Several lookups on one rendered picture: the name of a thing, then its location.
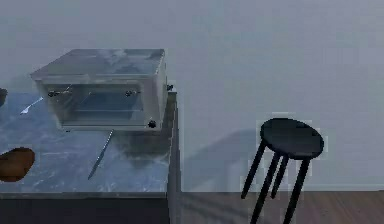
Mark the blue marble kitchen counter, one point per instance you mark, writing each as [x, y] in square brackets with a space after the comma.
[66, 160]

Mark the silver microwave oven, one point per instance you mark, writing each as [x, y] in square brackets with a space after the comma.
[103, 100]

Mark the black round stool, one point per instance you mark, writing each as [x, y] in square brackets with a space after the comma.
[290, 136]

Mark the grey butter knife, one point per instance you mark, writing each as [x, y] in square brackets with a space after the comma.
[100, 155]

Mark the white spoon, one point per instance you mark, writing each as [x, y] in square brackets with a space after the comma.
[29, 107]

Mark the brown potato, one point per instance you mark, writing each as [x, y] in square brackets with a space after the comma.
[15, 164]

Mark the dark round object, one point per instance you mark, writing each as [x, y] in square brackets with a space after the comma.
[2, 95]

